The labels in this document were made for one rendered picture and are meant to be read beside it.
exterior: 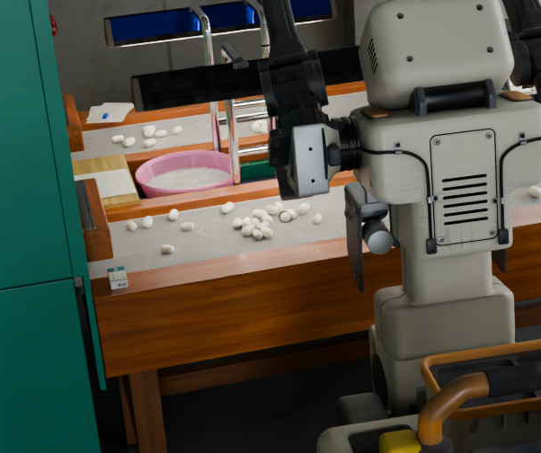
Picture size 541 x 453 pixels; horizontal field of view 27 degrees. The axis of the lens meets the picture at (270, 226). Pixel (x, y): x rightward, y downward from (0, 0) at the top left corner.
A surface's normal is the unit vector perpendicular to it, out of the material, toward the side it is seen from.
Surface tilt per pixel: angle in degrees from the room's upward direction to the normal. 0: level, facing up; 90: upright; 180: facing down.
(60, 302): 90
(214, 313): 90
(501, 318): 82
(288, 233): 0
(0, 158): 90
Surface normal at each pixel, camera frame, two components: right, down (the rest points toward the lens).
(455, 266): 0.15, 0.27
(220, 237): -0.07, -0.91
